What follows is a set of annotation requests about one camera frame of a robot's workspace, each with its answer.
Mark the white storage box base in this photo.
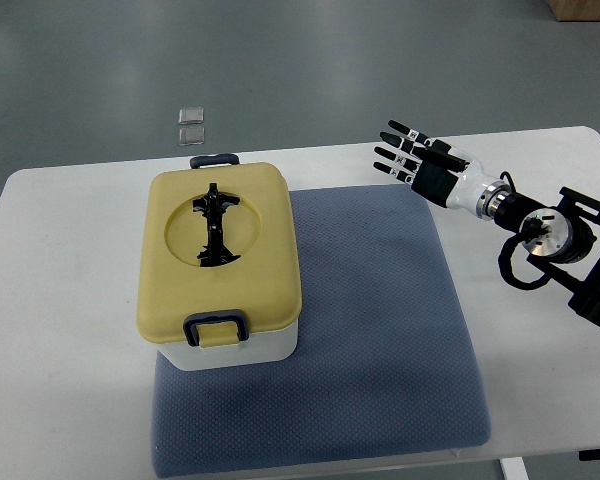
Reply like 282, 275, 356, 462
157, 320, 298, 371

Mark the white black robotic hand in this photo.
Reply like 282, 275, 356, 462
373, 120, 497, 213

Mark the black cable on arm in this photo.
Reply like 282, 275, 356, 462
496, 171, 561, 291

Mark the black table bracket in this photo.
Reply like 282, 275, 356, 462
578, 449, 600, 462

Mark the yellow storage box lid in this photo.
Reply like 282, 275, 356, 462
137, 163, 302, 347

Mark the white table leg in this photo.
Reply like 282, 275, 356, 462
499, 457, 529, 480

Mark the lower clear floor tile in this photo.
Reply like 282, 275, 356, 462
178, 125, 205, 146

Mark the blue grey cushion mat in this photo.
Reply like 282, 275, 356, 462
152, 184, 491, 478

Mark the cardboard box corner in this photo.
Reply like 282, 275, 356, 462
547, 0, 600, 22

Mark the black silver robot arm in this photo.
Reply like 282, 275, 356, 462
373, 120, 600, 327

